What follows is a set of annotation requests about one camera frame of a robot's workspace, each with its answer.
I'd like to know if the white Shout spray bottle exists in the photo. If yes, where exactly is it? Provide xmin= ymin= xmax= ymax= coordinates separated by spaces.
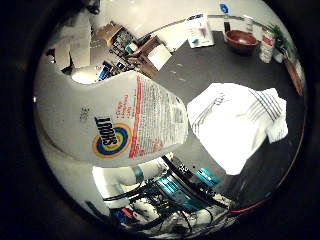
xmin=33 ymin=61 xmax=190 ymax=168

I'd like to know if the white striped cloth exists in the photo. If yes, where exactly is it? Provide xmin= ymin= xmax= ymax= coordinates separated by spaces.
xmin=185 ymin=82 xmax=290 ymax=177

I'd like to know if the small white bottle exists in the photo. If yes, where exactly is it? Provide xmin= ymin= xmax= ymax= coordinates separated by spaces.
xmin=243 ymin=14 xmax=255 ymax=33

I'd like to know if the wooden crate with white sheet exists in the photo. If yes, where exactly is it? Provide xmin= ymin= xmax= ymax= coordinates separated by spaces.
xmin=138 ymin=34 xmax=174 ymax=80

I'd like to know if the blue storage bin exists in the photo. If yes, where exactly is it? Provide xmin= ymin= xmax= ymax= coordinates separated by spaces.
xmin=97 ymin=64 xmax=114 ymax=82

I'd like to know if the white carton box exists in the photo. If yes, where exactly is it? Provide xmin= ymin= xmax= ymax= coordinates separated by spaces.
xmin=184 ymin=13 xmax=216 ymax=50

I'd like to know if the brown wooden bowl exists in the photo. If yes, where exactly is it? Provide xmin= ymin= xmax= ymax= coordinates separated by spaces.
xmin=224 ymin=29 xmax=262 ymax=55

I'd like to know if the white canister with red label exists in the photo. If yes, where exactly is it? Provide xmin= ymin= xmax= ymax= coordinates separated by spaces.
xmin=258 ymin=29 xmax=278 ymax=64

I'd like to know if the brown cardboard box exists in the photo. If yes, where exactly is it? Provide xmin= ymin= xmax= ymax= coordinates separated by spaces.
xmin=95 ymin=21 xmax=125 ymax=47

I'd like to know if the green leafy plant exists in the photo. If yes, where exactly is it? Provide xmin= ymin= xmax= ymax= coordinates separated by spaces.
xmin=269 ymin=23 xmax=296 ymax=59

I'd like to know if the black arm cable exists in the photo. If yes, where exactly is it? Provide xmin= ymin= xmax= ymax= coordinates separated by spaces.
xmin=102 ymin=181 xmax=158 ymax=203

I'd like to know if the red cable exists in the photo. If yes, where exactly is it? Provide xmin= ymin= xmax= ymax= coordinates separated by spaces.
xmin=229 ymin=197 xmax=272 ymax=215

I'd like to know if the blue wall sticker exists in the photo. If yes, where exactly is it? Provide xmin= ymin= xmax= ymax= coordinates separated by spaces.
xmin=219 ymin=3 xmax=232 ymax=15

